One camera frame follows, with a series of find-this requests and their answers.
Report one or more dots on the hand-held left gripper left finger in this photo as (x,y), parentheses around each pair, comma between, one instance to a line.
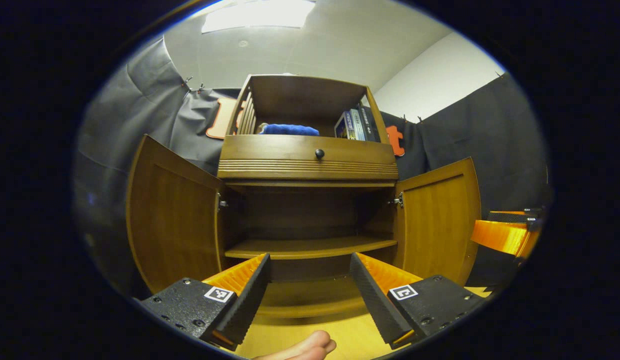
(250,295)

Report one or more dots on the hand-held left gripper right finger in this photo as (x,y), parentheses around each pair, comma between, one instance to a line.
(370,295)

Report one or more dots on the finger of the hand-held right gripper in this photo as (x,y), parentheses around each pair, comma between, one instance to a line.
(500,237)
(515,216)

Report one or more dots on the wooden shoe cabinet door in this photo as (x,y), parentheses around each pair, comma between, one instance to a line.
(175,225)
(435,220)

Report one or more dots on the wooden double-door shoe cabinet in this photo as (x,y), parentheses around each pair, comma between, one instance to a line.
(305,95)

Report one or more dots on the black backdrop cloth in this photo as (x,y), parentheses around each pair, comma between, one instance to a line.
(490,150)

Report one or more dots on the wooden inner shelf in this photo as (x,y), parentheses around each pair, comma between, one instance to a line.
(310,246)

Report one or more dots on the wooden drawer with black knob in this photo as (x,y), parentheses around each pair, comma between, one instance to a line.
(270,155)

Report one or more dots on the white pump bottle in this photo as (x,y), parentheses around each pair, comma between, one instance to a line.
(261,128)

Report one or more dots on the blue and white book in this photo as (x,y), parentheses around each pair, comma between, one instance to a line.
(342,127)

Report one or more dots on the blue folded towel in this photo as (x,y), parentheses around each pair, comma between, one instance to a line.
(290,130)

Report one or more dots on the grey spine book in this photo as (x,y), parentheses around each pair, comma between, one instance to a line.
(357,125)

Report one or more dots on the ceiling light panel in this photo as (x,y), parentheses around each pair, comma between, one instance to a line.
(257,15)

